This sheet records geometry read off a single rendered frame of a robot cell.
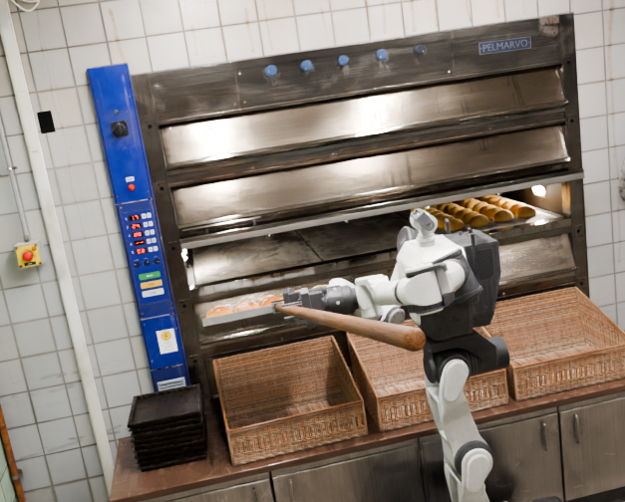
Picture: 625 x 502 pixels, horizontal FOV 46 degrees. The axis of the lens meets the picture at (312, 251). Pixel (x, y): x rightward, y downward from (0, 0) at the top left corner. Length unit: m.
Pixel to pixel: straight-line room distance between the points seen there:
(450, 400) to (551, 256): 1.31
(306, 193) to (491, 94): 0.94
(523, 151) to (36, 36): 2.13
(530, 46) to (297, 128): 1.11
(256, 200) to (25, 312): 1.08
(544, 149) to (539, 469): 1.41
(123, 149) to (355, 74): 1.03
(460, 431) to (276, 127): 1.44
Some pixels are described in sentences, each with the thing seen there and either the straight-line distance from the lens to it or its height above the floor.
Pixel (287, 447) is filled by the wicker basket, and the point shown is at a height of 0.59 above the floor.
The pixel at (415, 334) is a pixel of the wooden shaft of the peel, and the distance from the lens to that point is 0.94.
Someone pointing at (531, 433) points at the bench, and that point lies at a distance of 3.23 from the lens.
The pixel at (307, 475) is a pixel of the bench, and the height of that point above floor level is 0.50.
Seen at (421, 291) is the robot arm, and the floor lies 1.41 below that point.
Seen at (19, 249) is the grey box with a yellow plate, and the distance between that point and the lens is 3.17.
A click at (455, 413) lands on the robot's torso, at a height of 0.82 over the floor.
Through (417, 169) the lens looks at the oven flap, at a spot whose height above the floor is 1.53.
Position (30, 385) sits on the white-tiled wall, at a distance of 3.41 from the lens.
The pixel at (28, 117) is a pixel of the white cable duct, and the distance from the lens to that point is 3.15.
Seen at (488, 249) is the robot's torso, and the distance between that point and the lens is 2.41.
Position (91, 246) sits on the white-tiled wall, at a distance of 3.20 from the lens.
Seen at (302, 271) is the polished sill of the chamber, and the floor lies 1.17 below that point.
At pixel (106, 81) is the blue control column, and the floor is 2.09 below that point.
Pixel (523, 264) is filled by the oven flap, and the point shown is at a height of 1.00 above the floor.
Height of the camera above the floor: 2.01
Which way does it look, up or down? 13 degrees down
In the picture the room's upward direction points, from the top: 8 degrees counter-clockwise
